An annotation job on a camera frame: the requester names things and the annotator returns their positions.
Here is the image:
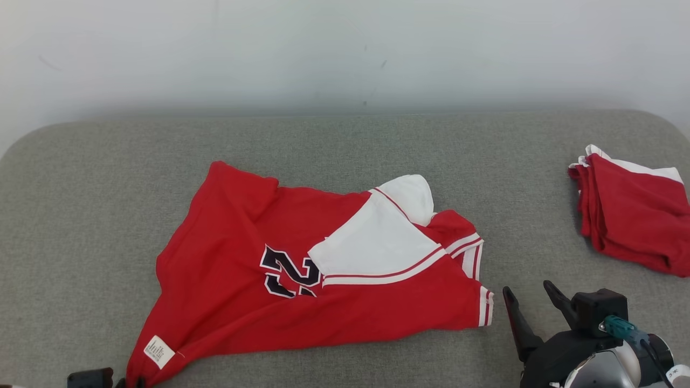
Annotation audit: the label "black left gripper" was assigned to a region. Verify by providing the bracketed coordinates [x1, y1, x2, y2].
[67, 368, 127, 388]

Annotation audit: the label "red jersey with black number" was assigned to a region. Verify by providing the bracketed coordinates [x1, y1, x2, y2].
[125, 161, 495, 388]

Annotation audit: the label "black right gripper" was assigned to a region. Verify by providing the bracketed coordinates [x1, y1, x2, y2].
[502, 280, 620, 388]

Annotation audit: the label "grey fabric sofa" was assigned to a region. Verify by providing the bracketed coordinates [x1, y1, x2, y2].
[0, 110, 690, 388]

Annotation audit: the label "red shorts with white band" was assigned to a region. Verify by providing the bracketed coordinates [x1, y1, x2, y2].
[568, 144, 690, 278]

